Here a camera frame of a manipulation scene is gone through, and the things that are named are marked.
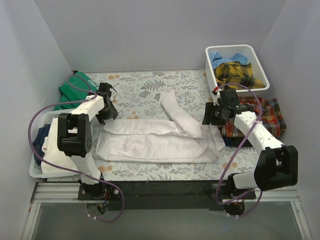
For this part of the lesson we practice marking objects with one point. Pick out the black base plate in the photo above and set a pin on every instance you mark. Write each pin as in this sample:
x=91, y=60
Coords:
x=158, y=195

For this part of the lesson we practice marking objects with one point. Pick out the red plaid shirt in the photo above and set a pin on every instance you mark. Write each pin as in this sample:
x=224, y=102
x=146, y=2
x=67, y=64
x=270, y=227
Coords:
x=271, y=118

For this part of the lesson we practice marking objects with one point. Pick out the white folded cloth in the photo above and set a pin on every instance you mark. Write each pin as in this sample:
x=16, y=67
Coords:
x=54, y=156

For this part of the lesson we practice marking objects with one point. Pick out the aluminium frame rail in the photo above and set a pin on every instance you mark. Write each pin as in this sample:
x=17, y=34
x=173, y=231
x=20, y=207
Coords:
x=67, y=192

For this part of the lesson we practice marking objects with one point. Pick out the white laundry basket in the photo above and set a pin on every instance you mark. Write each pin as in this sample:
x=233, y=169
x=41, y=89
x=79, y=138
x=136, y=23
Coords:
x=35, y=170

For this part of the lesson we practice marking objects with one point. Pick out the green shirt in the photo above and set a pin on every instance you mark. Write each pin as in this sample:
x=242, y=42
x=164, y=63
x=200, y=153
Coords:
x=70, y=94

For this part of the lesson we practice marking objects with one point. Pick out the yellow plaid shirt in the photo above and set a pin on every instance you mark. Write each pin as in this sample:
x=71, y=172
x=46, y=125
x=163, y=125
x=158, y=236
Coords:
x=236, y=73

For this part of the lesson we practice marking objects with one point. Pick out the white long sleeve shirt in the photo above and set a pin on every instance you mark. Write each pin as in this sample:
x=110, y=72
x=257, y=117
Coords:
x=181, y=139

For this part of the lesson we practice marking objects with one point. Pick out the floral table cloth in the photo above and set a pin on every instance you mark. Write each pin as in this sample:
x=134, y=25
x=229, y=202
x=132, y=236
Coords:
x=137, y=97

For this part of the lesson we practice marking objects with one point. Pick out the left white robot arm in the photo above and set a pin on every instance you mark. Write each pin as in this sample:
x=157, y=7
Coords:
x=74, y=137

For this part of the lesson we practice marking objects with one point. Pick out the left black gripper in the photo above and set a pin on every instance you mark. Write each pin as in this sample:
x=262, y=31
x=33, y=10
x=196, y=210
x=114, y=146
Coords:
x=107, y=115

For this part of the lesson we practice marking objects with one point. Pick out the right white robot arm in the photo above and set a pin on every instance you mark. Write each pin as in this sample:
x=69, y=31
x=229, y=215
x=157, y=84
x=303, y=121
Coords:
x=277, y=164

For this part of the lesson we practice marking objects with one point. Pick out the white plastic bin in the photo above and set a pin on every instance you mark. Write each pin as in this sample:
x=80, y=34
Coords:
x=229, y=51

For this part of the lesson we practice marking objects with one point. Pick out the dark blue garment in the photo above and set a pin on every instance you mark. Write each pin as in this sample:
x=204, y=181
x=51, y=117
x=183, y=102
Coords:
x=40, y=139

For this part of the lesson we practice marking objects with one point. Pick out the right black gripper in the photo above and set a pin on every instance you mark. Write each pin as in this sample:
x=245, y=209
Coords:
x=208, y=115

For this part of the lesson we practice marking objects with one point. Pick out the blue shirt in bin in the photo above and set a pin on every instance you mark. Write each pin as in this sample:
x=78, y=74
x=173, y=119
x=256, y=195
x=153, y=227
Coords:
x=216, y=59

